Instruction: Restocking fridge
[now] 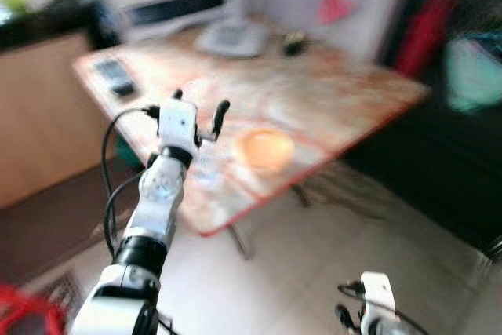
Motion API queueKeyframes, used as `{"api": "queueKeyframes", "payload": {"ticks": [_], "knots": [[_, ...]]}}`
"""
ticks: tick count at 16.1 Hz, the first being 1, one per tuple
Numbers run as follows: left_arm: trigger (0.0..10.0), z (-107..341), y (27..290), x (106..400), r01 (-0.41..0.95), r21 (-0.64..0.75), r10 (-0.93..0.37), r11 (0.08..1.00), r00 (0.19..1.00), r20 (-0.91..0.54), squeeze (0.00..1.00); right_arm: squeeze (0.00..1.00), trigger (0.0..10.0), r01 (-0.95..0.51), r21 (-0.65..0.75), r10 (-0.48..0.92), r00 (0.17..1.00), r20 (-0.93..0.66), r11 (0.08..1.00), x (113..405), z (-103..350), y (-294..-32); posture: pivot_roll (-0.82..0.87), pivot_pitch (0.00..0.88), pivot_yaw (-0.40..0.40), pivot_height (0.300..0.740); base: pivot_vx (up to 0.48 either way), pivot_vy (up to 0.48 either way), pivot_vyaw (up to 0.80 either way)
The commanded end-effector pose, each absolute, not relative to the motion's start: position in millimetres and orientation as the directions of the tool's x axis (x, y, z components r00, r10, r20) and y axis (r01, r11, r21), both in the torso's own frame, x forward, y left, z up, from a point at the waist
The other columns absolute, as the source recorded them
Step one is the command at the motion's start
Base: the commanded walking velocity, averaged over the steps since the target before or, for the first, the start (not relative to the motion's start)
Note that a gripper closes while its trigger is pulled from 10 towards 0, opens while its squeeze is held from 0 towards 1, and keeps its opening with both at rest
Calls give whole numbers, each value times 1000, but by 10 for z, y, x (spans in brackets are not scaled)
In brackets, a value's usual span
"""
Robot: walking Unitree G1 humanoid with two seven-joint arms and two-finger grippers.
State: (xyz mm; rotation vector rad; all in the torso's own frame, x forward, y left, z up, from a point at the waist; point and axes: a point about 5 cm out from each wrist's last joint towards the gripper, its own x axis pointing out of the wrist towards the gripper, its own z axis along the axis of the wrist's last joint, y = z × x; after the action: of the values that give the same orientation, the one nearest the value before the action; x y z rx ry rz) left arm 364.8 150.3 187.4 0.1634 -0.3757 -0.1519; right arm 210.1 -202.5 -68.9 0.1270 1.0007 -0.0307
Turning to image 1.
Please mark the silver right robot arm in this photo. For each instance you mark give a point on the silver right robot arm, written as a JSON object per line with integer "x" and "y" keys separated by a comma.
{"x": 384, "y": 327}

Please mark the white microwave oven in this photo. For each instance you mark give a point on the white microwave oven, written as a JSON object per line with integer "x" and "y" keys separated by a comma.
{"x": 180, "y": 7}

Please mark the orange bowl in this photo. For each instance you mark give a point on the orange bowl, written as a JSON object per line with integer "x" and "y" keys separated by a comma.
{"x": 267, "y": 151}

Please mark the small black object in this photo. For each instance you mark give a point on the small black object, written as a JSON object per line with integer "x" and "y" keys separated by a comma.
{"x": 294, "y": 45}

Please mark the brown wooden cabinet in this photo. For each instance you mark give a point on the brown wooden cabinet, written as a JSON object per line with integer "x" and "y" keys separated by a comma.
{"x": 39, "y": 115}

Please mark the red hanging bag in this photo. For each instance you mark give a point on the red hanging bag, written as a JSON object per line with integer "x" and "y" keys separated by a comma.
{"x": 423, "y": 33}

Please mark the mint green hanging cloth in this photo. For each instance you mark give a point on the mint green hanging cloth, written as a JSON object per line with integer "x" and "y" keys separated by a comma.
{"x": 471, "y": 76}

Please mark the grey black handheld device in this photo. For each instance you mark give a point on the grey black handheld device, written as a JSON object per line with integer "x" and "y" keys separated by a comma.
{"x": 114, "y": 74}

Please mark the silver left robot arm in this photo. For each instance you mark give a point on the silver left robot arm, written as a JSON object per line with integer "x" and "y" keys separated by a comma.
{"x": 153, "y": 209}

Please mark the black cabinet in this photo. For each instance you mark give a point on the black cabinet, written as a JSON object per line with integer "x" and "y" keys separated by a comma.
{"x": 439, "y": 162}

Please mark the marble pattern folding table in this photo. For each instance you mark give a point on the marble pattern folding table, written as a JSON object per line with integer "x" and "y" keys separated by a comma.
{"x": 329, "y": 92}

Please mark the white table fan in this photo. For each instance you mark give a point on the white table fan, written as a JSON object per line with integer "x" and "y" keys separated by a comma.
{"x": 231, "y": 38}

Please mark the chrome metal fixture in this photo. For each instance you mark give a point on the chrome metal fixture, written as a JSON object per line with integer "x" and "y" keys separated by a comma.
{"x": 492, "y": 250}

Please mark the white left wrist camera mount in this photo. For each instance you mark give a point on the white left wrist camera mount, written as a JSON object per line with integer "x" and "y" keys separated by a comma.
{"x": 179, "y": 123}

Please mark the pink hanging cloth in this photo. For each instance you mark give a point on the pink hanging cloth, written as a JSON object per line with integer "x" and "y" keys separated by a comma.
{"x": 333, "y": 5}

